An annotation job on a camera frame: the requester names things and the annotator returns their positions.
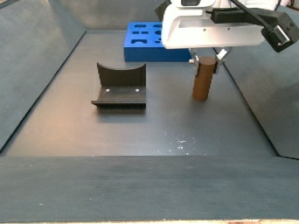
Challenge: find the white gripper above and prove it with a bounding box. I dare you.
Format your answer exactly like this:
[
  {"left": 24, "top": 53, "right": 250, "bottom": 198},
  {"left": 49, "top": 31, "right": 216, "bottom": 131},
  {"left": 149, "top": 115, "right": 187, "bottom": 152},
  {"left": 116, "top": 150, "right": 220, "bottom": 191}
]
[{"left": 161, "top": 0, "right": 264, "bottom": 74}]

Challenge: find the brown wooden cylinder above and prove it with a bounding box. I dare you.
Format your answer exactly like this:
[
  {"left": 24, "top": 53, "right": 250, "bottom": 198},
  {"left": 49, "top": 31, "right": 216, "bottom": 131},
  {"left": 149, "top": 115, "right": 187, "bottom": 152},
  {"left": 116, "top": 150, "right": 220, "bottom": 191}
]
[{"left": 191, "top": 56, "right": 216, "bottom": 101}]

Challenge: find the blue shape sorting board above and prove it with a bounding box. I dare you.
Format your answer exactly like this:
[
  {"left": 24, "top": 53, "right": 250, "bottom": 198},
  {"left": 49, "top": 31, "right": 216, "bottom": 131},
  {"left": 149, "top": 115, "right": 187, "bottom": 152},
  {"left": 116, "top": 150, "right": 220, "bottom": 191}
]
[{"left": 123, "top": 22, "right": 192, "bottom": 62}]

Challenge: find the black camera box with cable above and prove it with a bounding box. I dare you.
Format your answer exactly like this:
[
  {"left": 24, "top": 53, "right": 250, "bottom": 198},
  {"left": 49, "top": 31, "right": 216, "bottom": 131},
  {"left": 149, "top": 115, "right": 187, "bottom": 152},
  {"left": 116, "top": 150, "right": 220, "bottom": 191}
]
[{"left": 211, "top": 0, "right": 299, "bottom": 53}]

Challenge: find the black curved holder bracket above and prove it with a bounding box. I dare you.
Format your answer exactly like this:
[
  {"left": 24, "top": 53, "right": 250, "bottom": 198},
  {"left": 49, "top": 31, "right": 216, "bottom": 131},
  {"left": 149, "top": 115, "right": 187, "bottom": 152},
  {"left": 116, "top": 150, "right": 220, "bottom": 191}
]
[{"left": 91, "top": 64, "right": 145, "bottom": 108}]

